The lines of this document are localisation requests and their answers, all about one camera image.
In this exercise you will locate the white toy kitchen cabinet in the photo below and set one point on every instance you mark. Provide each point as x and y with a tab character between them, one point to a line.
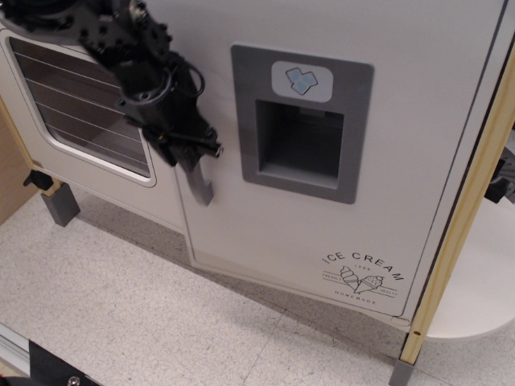
160	203

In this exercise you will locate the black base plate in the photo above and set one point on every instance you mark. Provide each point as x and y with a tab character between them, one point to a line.
48	369

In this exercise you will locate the white toy fridge door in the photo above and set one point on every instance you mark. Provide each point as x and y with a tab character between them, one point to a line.
435	64

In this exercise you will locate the light wooden post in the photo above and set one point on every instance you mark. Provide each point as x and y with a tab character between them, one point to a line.
491	142
33	165

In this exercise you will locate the white toy oven door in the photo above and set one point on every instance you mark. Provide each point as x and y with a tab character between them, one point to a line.
72	100

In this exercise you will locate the black clamp knob left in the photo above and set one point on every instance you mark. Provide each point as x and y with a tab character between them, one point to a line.
39	179

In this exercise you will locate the grey right foot cap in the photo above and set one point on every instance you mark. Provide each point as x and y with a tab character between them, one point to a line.
401	374

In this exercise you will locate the grey foot cap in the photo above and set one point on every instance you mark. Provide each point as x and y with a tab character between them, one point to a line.
401	374
62	205

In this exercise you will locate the grey fridge door handle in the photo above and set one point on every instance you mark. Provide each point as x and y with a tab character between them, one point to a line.
200	187

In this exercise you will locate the black clamp right edge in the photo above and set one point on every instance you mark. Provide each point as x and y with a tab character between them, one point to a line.
502	181

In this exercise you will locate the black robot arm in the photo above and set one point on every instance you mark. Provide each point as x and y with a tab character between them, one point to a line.
121	36

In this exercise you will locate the aluminium rail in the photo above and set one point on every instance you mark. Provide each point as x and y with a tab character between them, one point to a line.
14	347

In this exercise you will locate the light wooden right post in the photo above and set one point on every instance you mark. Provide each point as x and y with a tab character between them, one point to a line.
491	142

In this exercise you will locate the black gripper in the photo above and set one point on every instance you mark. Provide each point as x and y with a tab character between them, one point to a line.
171	122

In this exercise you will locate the grey left foot cap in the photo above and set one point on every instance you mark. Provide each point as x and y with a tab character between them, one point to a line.
62	205

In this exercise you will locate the brown wooden board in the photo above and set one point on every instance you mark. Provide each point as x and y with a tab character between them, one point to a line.
14	170

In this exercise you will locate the grey ice dispenser panel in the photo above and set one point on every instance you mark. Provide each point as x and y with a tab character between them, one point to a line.
301	120

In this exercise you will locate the white round table base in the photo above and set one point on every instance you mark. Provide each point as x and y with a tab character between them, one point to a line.
479	298

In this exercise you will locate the light wooden left post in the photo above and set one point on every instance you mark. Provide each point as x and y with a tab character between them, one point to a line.
33	165

